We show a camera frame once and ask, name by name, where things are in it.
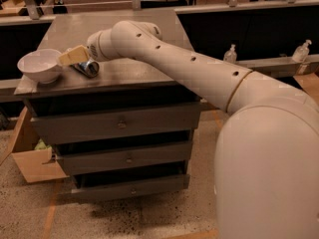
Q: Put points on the bottom grey drawer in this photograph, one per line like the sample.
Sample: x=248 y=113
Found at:
x=133 y=188

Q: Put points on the grey metal rail ledge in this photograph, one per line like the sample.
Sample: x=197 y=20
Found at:
x=282 y=67

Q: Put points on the open cardboard box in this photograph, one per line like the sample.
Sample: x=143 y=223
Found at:
x=36 y=165

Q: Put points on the top grey drawer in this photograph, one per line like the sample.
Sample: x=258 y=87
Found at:
x=117 y=123

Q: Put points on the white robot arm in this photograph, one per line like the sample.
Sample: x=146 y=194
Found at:
x=266 y=168

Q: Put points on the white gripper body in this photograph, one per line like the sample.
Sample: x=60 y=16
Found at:
x=94 y=48

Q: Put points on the clear sanitizer bottle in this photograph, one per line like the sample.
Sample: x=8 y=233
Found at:
x=301 y=52
x=230 y=56

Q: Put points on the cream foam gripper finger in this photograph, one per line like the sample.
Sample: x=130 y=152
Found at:
x=73 y=56

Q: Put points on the grey drawer cabinet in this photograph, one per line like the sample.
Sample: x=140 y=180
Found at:
x=120 y=85

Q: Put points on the redbull can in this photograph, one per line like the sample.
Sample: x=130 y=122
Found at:
x=89 y=69

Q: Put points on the white bowl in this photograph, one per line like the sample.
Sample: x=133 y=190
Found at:
x=41 y=66

